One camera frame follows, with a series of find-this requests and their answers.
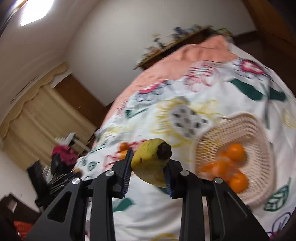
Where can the plastic bag of oranges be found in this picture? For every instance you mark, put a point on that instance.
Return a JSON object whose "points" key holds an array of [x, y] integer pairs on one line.
{"points": [[222, 167]]}

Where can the large orange tangerine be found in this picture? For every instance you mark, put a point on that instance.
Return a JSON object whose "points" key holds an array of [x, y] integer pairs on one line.
{"points": [[236, 152]]}

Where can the wooden wardrobe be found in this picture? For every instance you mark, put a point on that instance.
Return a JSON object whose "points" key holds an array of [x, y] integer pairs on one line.
{"points": [[272, 42]]}

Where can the wooden door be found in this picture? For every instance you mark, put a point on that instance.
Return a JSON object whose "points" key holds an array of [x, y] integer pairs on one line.
{"points": [[82, 100]]}

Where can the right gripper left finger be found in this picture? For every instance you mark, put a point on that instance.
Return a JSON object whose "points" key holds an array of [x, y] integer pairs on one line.
{"points": [[65, 217]]}

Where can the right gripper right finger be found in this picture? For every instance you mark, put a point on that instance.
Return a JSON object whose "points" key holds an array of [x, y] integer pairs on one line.
{"points": [[229, 218]]}

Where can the floral white bed sheet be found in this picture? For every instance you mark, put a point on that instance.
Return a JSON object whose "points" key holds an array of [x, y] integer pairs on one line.
{"points": [[201, 99]]}

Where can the orange tangerine front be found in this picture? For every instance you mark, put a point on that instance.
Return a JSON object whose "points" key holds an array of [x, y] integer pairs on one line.
{"points": [[238, 182]]}

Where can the beige curtain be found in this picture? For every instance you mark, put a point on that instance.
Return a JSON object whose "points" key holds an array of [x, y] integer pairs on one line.
{"points": [[40, 116]]}

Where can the yellow banana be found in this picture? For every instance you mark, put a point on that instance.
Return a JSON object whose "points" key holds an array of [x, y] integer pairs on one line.
{"points": [[149, 161]]}

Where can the cream plastic basket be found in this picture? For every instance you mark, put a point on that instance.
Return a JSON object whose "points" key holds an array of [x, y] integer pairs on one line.
{"points": [[245, 129]]}

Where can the orange tangerine top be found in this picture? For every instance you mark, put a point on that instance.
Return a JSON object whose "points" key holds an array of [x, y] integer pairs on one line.
{"points": [[124, 146]]}

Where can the wooden headboard shelf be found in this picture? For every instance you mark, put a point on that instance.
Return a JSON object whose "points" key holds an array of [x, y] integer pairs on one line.
{"points": [[193, 38]]}

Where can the pink blanket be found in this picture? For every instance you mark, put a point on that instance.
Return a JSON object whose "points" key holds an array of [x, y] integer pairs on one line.
{"points": [[171, 67]]}

